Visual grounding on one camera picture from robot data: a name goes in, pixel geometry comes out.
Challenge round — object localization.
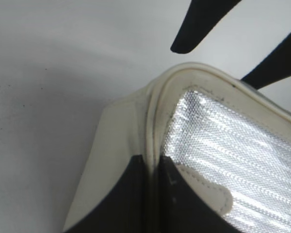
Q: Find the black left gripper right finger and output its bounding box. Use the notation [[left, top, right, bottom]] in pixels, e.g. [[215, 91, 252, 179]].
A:
[[158, 156, 291, 233]]

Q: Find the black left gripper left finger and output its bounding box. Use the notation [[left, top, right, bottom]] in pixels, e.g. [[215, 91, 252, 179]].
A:
[[64, 155, 158, 233]]

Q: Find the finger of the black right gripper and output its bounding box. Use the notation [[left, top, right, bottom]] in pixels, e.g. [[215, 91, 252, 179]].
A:
[[242, 33, 291, 89], [170, 0, 240, 53]]

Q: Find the cream bag with mesh lid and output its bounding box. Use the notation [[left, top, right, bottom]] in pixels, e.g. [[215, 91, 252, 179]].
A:
[[63, 63, 291, 233]]

